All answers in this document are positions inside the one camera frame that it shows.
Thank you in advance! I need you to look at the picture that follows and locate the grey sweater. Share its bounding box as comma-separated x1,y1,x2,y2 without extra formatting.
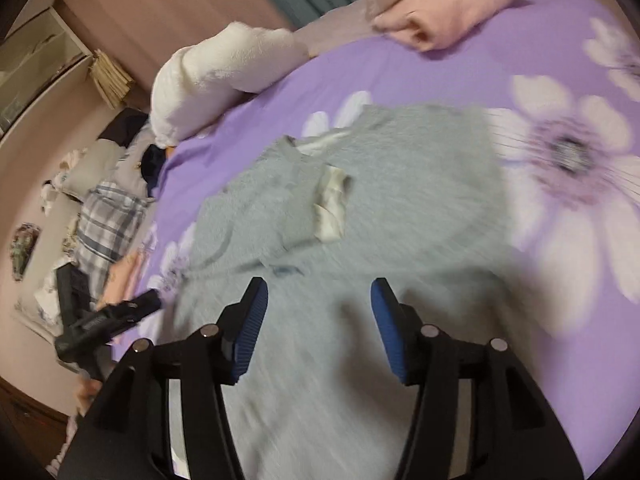
175,104,511,479

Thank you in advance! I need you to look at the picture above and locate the person left hand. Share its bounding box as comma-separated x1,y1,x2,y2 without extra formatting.
75,375,102,416

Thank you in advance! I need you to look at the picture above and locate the peach patterned folded garment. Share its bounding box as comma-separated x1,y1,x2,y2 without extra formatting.
96,249,142,310

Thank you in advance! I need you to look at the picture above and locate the plaid blue white cloth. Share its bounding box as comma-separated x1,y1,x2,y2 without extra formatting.
75,181,150,304

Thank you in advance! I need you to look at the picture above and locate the grey pillow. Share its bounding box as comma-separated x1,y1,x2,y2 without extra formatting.
61,139,126,202

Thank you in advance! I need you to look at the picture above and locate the dark navy garment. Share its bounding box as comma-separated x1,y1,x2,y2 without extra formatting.
140,144,167,197

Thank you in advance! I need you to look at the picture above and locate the straw tassel bundle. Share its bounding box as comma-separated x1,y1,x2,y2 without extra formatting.
89,50,136,110

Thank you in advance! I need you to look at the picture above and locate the white fluffy blanket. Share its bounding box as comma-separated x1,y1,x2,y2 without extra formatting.
149,22,309,148

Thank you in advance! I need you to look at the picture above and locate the purple floral bed sheet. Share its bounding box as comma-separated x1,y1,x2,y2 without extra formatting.
113,0,639,477

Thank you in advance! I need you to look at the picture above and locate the pink folded garment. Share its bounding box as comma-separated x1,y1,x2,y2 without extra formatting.
373,0,513,52

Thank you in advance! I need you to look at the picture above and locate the white wall shelf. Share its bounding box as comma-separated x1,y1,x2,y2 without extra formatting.
1,8,92,136

